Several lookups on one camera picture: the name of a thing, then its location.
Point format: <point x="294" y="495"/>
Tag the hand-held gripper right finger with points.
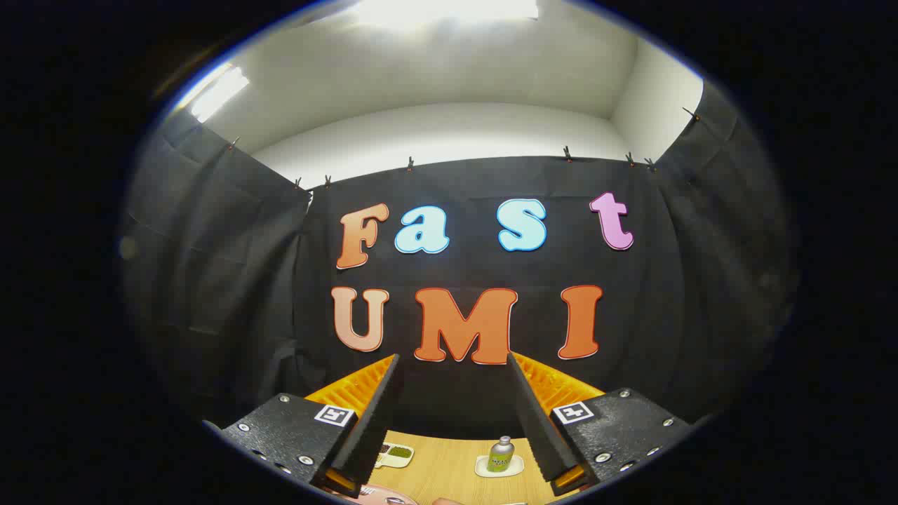
<point x="537" y="421"/>

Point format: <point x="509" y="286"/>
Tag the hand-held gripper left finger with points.
<point x="372" y="421"/>

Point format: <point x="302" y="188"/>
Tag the white divided dish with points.
<point x="396" y="456"/>

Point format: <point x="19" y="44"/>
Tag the green soda bottle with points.
<point x="501" y="456"/>

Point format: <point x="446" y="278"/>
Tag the white square coaster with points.
<point x="482" y="468"/>

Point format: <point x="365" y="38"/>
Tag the pink round plate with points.
<point x="379" y="494"/>

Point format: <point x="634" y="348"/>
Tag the row of small clips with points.
<point x="410" y="165"/>

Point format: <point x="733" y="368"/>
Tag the ceiling light panel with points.
<point x="449" y="10"/>
<point x="219" y="93"/>

